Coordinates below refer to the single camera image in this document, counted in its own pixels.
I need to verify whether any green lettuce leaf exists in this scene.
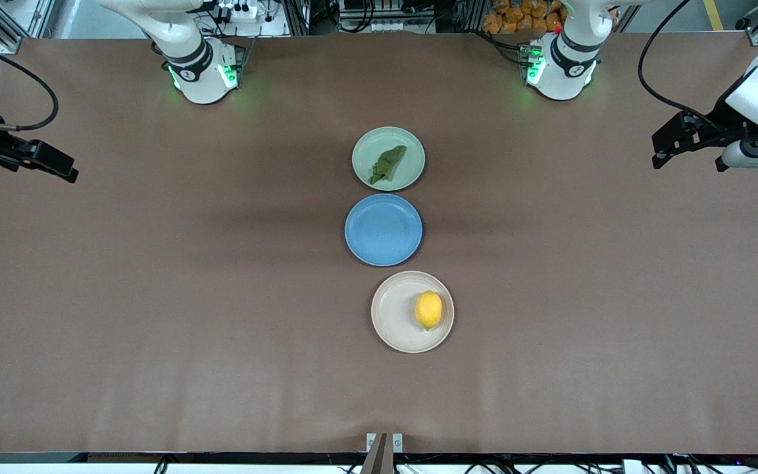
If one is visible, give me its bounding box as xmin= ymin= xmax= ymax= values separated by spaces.
xmin=368 ymin=145 xmax=408 ymax=185

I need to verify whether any yellow lemon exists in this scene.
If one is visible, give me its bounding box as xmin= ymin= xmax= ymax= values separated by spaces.
xmin=415 ymin=290 xmax=443 ymax=331

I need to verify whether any orange snack bag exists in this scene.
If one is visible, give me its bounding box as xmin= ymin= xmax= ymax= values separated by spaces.
xmin=482 ymin=0 xmax=565 ymax=35

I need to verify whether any white power strip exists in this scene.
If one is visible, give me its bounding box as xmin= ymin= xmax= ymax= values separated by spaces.
xmin=216 ymin=2 xmax=259 ymax=21

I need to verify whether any pale green plate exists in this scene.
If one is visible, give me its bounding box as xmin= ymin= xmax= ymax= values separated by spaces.
xmin=351 ymin=126 xmax=426 ymax=192

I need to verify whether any blue plate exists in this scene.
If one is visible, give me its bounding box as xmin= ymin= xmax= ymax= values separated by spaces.
xmin=344 ymin=193 xmax=424 ymax=267

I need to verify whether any dark equipment rack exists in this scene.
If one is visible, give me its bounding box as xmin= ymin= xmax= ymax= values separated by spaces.
xmin=284 ymin=0 xmax=485 ymax=35

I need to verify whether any beige plate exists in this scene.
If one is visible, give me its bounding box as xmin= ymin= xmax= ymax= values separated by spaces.
xmin=370 ymin=270 xmax=455 ymax=354

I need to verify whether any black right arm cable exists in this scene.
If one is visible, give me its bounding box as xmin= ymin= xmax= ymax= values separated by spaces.
xmin=0 ymin=32 xmax=59 ymax=131

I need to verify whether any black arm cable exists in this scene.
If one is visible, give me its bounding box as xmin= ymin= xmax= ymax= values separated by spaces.
xmin=0 ymin=32 xmax=59 ymax=131
xmin=638 ymin=0 xmax=722 ymax=129

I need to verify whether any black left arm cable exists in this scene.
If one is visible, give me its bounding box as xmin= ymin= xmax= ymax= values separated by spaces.
xmin=638 ymin=0 xmax=722 ymax=129

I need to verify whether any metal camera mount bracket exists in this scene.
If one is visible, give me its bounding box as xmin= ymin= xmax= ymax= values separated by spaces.
xmin=366 ymin=433 xmax=404 ymax=474

